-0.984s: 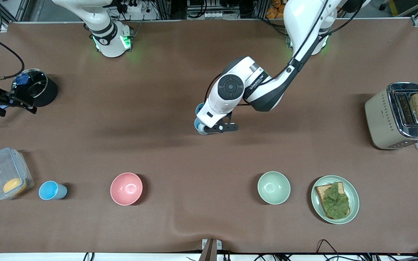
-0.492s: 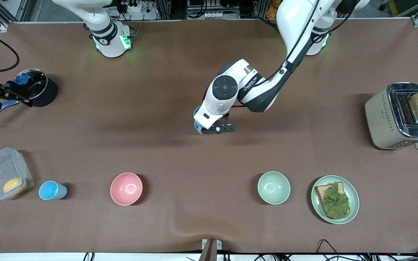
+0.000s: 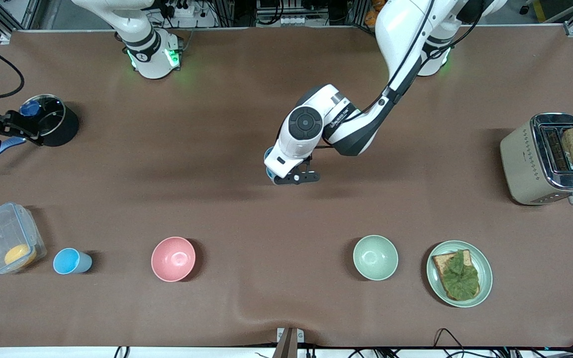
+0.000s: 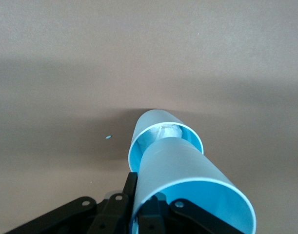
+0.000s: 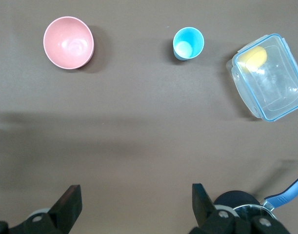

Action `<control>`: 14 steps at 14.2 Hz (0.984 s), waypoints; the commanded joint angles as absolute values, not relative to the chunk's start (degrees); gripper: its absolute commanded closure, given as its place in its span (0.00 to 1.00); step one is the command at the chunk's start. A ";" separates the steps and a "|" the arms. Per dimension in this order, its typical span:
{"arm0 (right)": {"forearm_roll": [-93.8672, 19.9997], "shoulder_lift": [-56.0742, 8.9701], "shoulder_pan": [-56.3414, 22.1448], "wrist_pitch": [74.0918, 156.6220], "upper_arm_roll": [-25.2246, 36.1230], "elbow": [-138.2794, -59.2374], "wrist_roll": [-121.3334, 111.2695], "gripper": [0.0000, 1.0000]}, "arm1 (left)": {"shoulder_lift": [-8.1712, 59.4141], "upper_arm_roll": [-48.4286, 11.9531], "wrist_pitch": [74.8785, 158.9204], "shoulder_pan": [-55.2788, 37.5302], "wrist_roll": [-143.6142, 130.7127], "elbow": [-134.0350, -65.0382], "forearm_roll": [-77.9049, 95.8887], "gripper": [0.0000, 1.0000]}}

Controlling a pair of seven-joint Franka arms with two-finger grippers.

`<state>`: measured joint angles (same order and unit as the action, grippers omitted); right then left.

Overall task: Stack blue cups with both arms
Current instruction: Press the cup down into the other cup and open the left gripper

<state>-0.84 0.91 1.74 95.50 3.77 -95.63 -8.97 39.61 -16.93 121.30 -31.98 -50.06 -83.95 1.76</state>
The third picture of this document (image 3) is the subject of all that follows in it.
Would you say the pale green plate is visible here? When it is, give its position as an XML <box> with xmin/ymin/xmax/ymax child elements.
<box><xmin>426</xmin><ymin>240</ymin><xmax>493</xmax><ymax>308</ymax></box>

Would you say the black saucepan with blue handle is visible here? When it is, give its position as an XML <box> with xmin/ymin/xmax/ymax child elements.
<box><xmin>0</xmin><ymin>93</ymin><xmax>80</xmax><ymax>171</ymax></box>

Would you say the glass pot lid blue knob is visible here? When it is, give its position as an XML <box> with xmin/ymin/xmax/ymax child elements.
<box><xmin>19</xmin><ymin>94</ymin><xmax>66</xmax><ymax>138</ymax></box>

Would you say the black looped cable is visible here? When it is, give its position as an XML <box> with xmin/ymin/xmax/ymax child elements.
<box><xmin>433</xmin><ymin>328</ymin><xmax>467</xmax><ymax>358</ymax></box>

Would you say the green lettuce leaf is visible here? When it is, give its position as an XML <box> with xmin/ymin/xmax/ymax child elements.
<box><xmin>441</xmin><ymin>250</ymin><xmax>480</xmax><ymax>301</ymax></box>

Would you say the small white power strip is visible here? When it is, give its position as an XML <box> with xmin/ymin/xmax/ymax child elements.
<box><xmin>278</xmin><ymin>15</ymin><xmax>313</xmax><ymax>27</ymax></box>

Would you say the white power strip with plugs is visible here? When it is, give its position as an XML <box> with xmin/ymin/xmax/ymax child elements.
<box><xmin>160</xmin><ymin>0</ymin><xmax>217</xmax><ymax>28</ymax></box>

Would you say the bag of orange snacks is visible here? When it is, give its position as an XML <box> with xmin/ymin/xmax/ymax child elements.
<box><xmin>365</xmin><ymin>0</ymin><xmax>382</xmax><ymax>27</ymax></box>

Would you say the yellow round food piece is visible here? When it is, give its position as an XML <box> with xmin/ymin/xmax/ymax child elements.
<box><xmin>4</xmin><ymin>244</ymin><xmax>37</xmax><ymax>269</ymax></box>

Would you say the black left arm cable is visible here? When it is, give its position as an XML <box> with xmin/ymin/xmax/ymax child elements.
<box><xmin>316</xmin><ymin>0</ymin><xmax>486</xmax><ymax>150</ymax></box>

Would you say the brown table cover mat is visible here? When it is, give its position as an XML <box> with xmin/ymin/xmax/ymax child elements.
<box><xmin>0</xmin><ymin>27</ymin><xmax>573</xmax><ymax>349</ymax></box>

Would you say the toast slice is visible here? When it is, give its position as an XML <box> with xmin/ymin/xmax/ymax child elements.
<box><xmin>432</xmin><ymin>250</ymin><xmax>481</xmax><ymax>302</ymax></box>

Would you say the beige and chrome toaster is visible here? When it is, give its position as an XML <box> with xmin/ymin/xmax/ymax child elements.
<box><xmin>499</xmin><ymin>113</ymin><xmax>573</xmax><ymax>206</ymax></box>

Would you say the pale green bowl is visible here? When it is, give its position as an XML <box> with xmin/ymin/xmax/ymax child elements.
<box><xmin>353</xmin><ymin>235</ymin><xmax>399</xmax><ymax>281</ymax></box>

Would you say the pink bowl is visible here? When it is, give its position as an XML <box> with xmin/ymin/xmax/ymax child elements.
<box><xmin>151</xmin><ymin>236</ymin><xmax>196</xmax><ymax>282</ymax></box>

